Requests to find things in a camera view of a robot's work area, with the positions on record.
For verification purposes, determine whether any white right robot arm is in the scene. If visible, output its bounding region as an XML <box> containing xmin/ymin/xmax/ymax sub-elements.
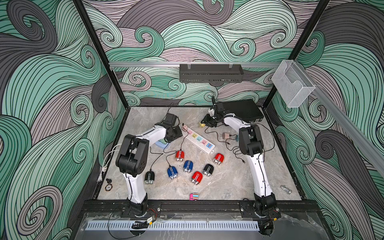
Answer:
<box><xmin>201</xmin><ymin>99</ymin><xmax>277</xmax><ymax>211</ymax></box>

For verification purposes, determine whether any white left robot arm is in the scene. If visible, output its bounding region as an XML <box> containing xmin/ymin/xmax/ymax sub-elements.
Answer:
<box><xmin>116</xmin><ymin>113</ymin><xmax>182</xmax><ymax>211</ymax></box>

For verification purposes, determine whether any black shaver right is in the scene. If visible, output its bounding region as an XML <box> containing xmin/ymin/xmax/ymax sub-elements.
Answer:
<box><xmin>202</xmin><ymin>164</ymin><xmax>214</xmax><ymax>177</ymax></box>

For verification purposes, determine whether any red shaver front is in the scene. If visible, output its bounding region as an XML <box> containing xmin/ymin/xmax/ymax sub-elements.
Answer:
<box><xmin>191</xmin><ymin>171</ymin><xmax>203</xmax><ymax>185</ymax></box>

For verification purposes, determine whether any blue round power socket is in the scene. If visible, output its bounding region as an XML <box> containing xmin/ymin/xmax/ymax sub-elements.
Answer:
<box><xmin>155</xmin><ymin>140</ymin><xmax>169</xmax><ymax>149</ymax></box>

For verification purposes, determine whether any white long power strip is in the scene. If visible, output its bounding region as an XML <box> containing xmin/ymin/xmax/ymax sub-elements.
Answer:
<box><xmin>182</xmin><ymin>126</ymin><xmax>216</xmax><ymax>154</ymax></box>

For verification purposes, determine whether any black briefcase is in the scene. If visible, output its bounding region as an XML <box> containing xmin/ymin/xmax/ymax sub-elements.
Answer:
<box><xmin>223</xmin><ymin>99</ymin><xmax>264</xmax><ymax>123</ymax></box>

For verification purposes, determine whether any pink striped small box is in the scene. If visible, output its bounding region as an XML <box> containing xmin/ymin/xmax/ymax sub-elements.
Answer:
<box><xmin>189</xmin><ymin>193</ymin><xmax>199</xmax><ymax>201</ymax></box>

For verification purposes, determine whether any small round copper object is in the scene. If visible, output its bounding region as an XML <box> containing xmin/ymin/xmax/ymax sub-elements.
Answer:
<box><xmin>105</xmin><ymin>184</ymin><xmax>113</xmax><ymax>192</ymax></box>

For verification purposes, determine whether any black wall shelf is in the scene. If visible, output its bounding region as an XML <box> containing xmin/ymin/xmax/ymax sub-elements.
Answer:
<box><xmin>179</xmin><ymin>65</ymin><xmax>244</xmax><ymax>84</ymax></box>

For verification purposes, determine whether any aluminium wall rail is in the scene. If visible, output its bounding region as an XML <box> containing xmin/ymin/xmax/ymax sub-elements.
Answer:
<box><xmin>109</xmin><ymin>61</ymin><xmax>281</xmax><ymax>68</ymax></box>

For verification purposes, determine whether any white power cable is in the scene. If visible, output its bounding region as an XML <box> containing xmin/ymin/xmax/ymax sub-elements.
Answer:
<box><xmin>97</xmin><ymin>143</ymin><xmax>124</xmax><ymax>183</ymax></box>

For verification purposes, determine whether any clear acrylic wall holder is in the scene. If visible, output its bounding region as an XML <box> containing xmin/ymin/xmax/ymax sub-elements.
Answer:
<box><xmin>272</xmin><ymin>60</ymin><xmax>316</xmax><ymax>108</ymax></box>

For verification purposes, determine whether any black front mounting rail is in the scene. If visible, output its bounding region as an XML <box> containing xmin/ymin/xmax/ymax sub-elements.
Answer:
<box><xmin>81</xmin><ymin>199</ymin><xmax>321</xmax><ymax>219</ymax></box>

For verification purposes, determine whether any white slotted cable duct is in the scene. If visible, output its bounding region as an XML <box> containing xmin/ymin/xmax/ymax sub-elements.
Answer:
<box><xmin>85</xmin><ymin>221</ymin><xmax>260</xmax><ymax>231</ymax></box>

